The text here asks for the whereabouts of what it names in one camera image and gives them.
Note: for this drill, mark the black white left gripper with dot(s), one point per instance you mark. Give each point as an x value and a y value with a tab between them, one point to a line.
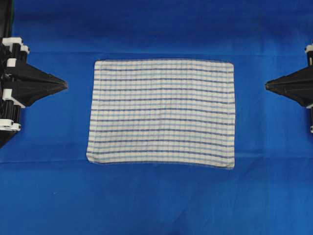
16	96

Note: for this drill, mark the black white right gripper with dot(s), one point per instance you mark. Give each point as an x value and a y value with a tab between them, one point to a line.
304	96

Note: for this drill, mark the white blue striped towel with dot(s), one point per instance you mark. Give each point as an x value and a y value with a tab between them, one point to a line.
163	111

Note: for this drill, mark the blue table cloth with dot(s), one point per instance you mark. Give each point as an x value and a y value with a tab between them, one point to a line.
47	185

